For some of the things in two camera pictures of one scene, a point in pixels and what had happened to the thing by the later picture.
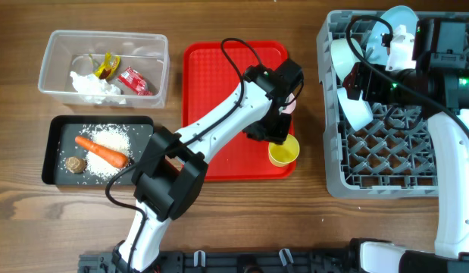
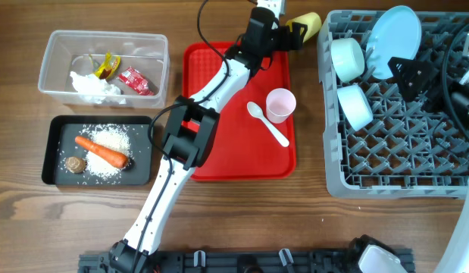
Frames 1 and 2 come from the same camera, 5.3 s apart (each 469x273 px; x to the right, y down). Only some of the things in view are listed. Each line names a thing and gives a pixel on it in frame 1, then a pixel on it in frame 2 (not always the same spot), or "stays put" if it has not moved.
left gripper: x=278 y=138 → x=286 y=35
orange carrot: x=107 y=155 stays put
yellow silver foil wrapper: x=108 y=67 stays put
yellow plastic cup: x=283 y=155 → x=313 y=21
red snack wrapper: x=132 y=78 stays put
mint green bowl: x=342 y=56 stays put
